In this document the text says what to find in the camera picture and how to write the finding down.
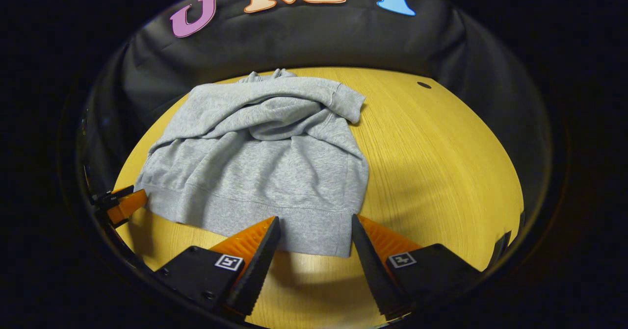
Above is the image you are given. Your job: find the black backdrop cloth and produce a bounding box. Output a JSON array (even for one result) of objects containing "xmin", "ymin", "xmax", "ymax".
[{"xmin": 81, "ymin": 0, "xmax": 553, "ymax": 207}]

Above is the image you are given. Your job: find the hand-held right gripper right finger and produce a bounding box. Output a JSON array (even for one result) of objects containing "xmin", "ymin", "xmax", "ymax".
[{"xmin": 351, "ymin": 214, "xmax": 484, "ymax": 321}]

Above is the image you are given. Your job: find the grey zip-neck sweatshirt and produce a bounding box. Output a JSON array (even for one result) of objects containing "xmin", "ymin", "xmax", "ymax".
[{"xmin": 133, "ymin": 68, "xmax": 369, "ymax": 258}]

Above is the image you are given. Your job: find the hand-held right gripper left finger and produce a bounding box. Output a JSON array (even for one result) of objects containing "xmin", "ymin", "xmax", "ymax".
[{"xmin": 157, "ymin": 216, "xmax": 281, "ymax": 318}]

